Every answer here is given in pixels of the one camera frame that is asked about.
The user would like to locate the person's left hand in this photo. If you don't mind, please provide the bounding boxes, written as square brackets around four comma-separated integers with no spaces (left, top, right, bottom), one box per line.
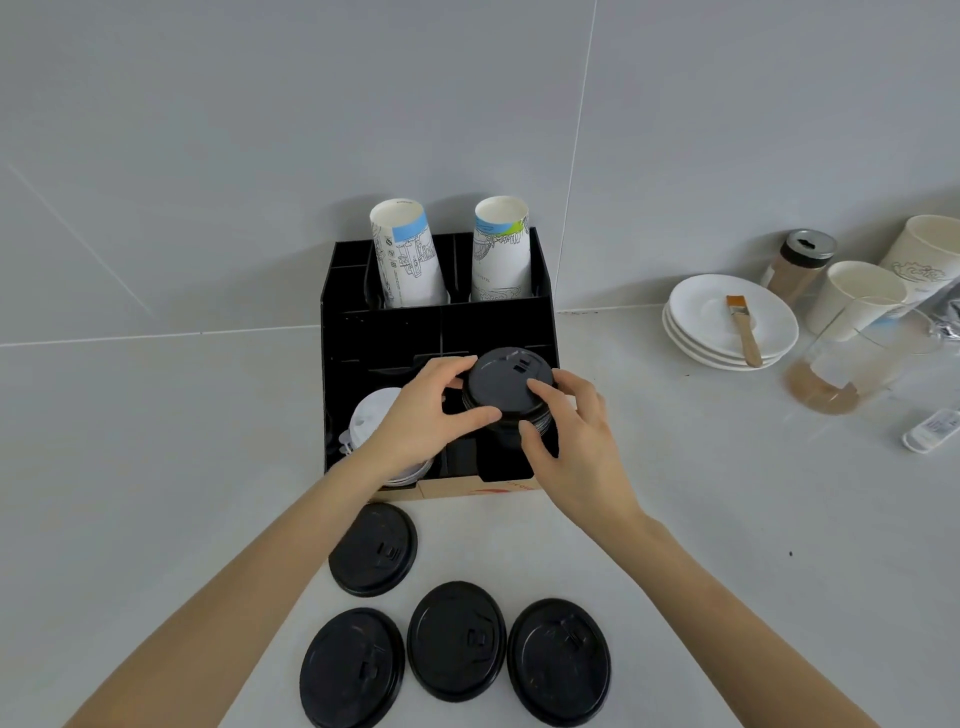
[365,355,502,486]

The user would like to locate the person's right hand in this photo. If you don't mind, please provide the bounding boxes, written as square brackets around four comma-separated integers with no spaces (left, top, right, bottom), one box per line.
[517,369,647,538]

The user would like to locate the stack of black cup lids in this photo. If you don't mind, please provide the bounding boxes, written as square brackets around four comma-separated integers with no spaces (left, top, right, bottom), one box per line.
[459,346,561,451]

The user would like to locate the person's right forearm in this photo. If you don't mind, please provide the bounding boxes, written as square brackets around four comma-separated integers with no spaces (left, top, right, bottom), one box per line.
[598,511,883,728]

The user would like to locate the person's left forearm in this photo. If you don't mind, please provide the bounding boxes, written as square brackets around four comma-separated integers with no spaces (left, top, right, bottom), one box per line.
[63,453,397,728]

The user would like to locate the brown cardboard sheet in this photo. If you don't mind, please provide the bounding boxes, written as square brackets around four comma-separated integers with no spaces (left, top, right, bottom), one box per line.
[370,474,543,504]

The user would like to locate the stack of white cup lids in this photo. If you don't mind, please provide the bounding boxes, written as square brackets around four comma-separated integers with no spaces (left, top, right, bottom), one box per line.
[338,387,437,486]

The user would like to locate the black cup and lid organizer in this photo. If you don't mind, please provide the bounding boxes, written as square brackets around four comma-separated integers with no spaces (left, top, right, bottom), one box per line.
[320,227,561,483]

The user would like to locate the white saucer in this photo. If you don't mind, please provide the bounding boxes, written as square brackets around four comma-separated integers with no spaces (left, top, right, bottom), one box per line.
[663,303,799,367]
[662,315,795,373]
[666,273,801,360]

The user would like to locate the stack of green-printed paper cups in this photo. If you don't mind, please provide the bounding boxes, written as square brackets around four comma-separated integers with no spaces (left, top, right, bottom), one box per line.
[470,195,534,303]

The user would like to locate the single black lid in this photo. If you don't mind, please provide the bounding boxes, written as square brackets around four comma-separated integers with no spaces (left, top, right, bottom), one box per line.
[506,597,612,728]
[299,606,407,728]
[406,579,510,704]
[327,501,420,600]

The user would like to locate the stack of blue-printed paper cups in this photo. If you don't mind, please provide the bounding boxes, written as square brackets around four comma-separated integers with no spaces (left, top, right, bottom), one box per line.
[368,197,450,309]

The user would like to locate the brown powder jar silver lid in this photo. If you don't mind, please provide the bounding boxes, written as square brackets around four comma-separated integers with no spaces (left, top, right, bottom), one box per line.
[760,228,839,308]

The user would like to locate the clear glass pitcher brown liquid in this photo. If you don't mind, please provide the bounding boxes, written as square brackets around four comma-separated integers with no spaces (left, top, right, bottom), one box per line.
[784,295,940,417]

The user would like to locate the plain white paper cup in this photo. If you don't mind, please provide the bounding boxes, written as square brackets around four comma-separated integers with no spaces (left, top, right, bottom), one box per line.
[805,260,911,343]

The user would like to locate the white labelled device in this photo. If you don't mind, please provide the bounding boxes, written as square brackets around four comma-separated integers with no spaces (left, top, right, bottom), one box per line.
[901,408,960,455]

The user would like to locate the large patterned paper cup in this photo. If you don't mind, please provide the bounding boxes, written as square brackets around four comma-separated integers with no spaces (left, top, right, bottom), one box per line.
[876,214,960,303]

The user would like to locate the silver foil bag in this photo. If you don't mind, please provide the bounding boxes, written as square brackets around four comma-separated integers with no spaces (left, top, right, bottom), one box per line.
[924,276,960,348]

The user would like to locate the wooden handled brush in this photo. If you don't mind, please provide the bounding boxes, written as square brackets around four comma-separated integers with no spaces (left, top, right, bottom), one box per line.
[724,294,765,369]

